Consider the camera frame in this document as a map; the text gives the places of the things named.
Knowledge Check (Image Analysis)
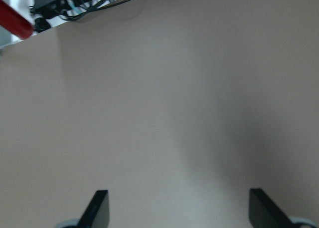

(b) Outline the black electronics box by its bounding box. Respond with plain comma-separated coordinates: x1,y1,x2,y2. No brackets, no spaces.
30,0,132,21

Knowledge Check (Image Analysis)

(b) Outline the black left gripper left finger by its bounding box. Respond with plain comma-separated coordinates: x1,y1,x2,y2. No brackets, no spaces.
76,190,110,228

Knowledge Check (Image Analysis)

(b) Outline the red cylinder object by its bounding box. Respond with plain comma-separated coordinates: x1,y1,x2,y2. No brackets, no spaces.
0,0,34,40

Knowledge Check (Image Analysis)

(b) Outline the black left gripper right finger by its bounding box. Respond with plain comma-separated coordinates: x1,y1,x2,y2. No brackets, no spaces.
248,188,294,228

